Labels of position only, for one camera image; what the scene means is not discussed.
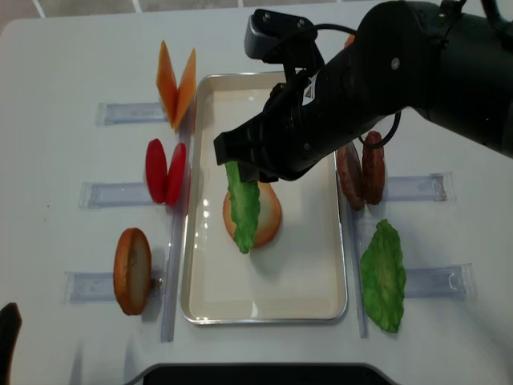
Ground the upright bread slice left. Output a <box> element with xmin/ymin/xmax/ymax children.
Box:
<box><xmin>113</xmin><ymin>228</ymin><xmax>151</xmax><ymax>315</ymax></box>

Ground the right brown meat patty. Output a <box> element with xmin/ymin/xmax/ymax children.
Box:
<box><xmin>362</xmin><ymin>131</ymin><xmax>386</xmax><ymax>205</ymax></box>

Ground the clear holder top left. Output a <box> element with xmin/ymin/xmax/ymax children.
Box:
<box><xmin>95</xmin><ymin>102</ymin><xmax>168</xmax><ymax>126</ymax></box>

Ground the left brown meat patty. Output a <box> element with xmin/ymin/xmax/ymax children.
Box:
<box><xmin>336</xmin><ymin>142</ymin><xmax>365</xmax><ymax>211</ymax></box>

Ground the clear holder middle left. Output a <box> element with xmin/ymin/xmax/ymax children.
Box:
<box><xmin>79</xmin><ymin>182</ymin><xmax>155</xmax><ymax>209</ymax></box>

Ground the left bun top half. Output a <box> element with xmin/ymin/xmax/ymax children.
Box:
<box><xmin>344</xmin><ymin>34</ymin><xmax>355</xmax><ymax>48</ymax></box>

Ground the brown meat patty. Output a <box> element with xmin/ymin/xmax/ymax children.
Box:
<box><xmin>362</xmin><ymin>131</ymin><xmax>386</xmax><ymax>205</ymax></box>
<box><xmin>336</xmin><ymin>142</ymin><xmax>365</xmax><ymax>211</ymax></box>

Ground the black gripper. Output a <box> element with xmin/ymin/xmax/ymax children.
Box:
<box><xmin>213</xmin><ymin>67</ymin><xmax>341</xmax><ymax>183</ymax></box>

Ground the clear holder middle right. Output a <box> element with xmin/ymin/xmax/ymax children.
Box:
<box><xmin>382</xmin><ymin>172</ymin><xmax>456</xmax><ymax>202</ymax></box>

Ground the black camera cable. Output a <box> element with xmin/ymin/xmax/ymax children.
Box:
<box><xmin>276</xmin><ymin>23</ymin><xmax>402</xmax><ymax>149</ymax></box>

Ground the right red tomato slice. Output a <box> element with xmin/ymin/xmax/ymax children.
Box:
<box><xmin>165</xmin><ymin>143</ymin><xmax>187</xmax><ymax>207</ymax></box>

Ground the green lettuce leaf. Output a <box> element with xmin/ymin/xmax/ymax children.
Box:
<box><xmin>225</xmin><ymin>161</ymin><xmax>261</xmax><ymax>253</ymax></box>
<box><xmin>360</xmin><ymin>219</ymin><xmax>406</xmax><ymax>334</ymax></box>

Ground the clear long rail right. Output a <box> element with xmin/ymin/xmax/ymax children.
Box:
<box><xmin>338</xmin><ymin>192</ymin><xmax>369</xmax><ymax>339</ymax></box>

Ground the clear holder bottom right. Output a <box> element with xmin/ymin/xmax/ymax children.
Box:
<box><xmin>405</xmin><ymin>263</ymin><xmax>477</xmax><ymax>299</ymax></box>

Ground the right orange cheese slice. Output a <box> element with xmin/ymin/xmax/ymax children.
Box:
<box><xmin>173</xmin><ymin>49</ymin><xmax>196</xmax><ymax>132</ymax></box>

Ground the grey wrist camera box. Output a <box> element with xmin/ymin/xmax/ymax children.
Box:
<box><xmin>244</xmin><ymin>9</ymin><xmax>317</xmax><ymax>64</ymax></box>

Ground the red tomato slice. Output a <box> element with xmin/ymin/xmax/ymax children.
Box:
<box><xmin>165</xmin><ymin>143</ymin><xmax>187</xmax><ymax>207</ymax></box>
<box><xmin>145</xmin><ymin>139</ymin><xmax>168</xmax><ymax>204</ymax></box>

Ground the green lettuce leaf on rack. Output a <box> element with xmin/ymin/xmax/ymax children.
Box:
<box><xmin>360</xmin><ymin>219</ymin><xmax>406</xmax><ymax>334</ymax></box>

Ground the clear long rail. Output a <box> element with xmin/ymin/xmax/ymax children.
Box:
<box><xmin>160</xmin><ymin>205</ymin><xmax>186</xmax><ymax>342</ymax></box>
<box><xmin>338</xmin><ymin>192</ymin><xmax>369</xmax><ymax>339</ymax></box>

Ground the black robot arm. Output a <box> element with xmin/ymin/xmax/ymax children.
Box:
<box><xmin>213</xmin><ymin>1</ymin><xmax>512</xmax><ymax>182</ymax></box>

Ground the dark object bottom left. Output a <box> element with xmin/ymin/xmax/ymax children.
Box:
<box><xmin>0</xmin><ymin>302</ymin><xmax>22</xmax><ymax>384</ymax></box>

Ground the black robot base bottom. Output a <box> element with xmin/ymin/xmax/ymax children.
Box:
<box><xmin>139</xmin><ymin>363</ymin><xmax>393</xmax><ymax>384</ymax></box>

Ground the white rectangular metal tray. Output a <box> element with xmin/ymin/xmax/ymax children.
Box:
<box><xmin>180</xmin><ymin>72</ymin><xmax>347</xmax><ymax>325</ymax></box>

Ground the clear holder bottom left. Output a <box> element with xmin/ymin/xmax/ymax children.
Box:
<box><xmin>62</xmin><ymin>270</ymin><xmax>165</xmax><ymax>304</ymax></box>

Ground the left orange cheese slice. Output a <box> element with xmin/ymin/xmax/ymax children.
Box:
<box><xmin>156</xmin><ymin>41</ymin><xmax>178</xmax><ymax>128</ymax></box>

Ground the round bread slice in tray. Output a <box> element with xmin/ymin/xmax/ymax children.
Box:
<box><xmin>223</xmin><ymin>182</ymin><xmax>281</xmax><ymax>248</ymax></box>

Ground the orange cheese slice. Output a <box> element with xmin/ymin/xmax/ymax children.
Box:
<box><xmin>156</xmin><ymin>41</ymin><xmax>178</xmax><ymax>128</ymax></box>
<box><xmin>173</xmin><ymin>49</ymin><xmax>196</xmax><ymax>132</ymax></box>

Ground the clear holder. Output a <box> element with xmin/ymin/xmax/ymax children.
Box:
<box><xmin>382</xmin><ymin>172</ymin><xmax>456</xmax><ymax>202</ymax></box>
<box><xmin>62</xmin><ymin>270</ymin><xmax>165</xmax><ymax>304</ymax></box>
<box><xmin>95</xmin><ymin>102</ymin><xmax>168</xmax><ymax>126</ymax></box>
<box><xmin>79</xmin><ymin>182</ymin><xmax>155</xmax><ymax>209</ymax></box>
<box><xmin>405</xmin><ymin>263</ymin><xmax>477</xmax><ymax>299</ymax></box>

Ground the left red tomato slice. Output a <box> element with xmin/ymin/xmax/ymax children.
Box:
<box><xmin>145</xmin><ymin>139</ymin><xmax>168</xmax><ymax>204</ymax></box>

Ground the clear long rail left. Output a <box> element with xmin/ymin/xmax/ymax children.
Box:
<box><xmin>160</xmin><ymin>205</ymin><xmax>186</xmax><ymax>342</ymax></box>

